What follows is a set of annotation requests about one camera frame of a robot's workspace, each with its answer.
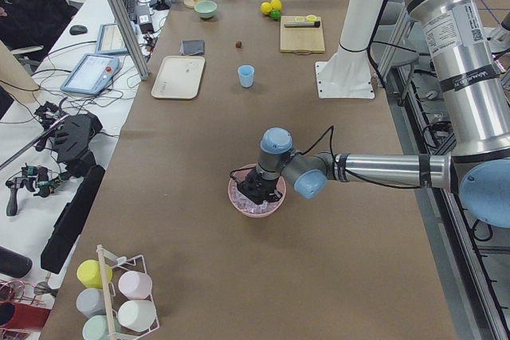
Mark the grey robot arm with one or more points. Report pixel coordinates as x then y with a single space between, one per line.
476 170

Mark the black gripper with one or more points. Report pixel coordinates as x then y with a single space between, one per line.
268 186

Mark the pile of ice cubes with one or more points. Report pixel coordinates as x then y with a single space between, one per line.
249 208

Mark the white cup rack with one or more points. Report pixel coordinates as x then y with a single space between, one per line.
112 267

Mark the green lime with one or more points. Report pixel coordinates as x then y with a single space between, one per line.
275 15

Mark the mint green bowl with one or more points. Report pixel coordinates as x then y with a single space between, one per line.
206 9

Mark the bamboo cutting board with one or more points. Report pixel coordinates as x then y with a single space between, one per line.
301 40

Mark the lemon half upper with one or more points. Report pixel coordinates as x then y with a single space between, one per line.
311 18

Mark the teach pendant tablet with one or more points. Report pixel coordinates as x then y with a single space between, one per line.
91 75
110 41

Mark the aluminium frame post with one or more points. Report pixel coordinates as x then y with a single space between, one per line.
122 20

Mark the grey folded cloth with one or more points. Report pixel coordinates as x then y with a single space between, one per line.
192 47

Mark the yellow lemon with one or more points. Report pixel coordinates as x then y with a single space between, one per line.
276 5
266 8

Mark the pink bowl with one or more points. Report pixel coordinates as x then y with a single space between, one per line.
240 173

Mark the yellow lemon lower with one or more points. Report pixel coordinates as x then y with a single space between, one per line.
266 8

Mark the green cup in rack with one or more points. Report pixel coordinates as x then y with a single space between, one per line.
96 328

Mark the yellow cup in rack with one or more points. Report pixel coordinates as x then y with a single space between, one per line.
88 273

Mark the white cup in rack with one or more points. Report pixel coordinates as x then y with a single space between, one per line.
137 315

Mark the grey cup in rack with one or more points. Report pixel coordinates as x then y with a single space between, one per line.
90 302

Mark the cream rabbit tray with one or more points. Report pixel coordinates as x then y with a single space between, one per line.
178 78

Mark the black laptop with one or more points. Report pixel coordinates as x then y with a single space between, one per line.
130 8

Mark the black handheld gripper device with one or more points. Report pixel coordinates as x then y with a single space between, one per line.
71 144

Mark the steel muddler rod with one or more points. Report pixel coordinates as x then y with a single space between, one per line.
302 24

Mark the person in black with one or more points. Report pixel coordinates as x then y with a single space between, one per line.
35 23

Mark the pink cup in rack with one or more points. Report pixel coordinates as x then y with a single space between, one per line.
135 285

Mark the yellow lemon upper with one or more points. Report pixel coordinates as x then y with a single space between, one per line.
276 5

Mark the light blue plastic cup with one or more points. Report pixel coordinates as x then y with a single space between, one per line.
246 75

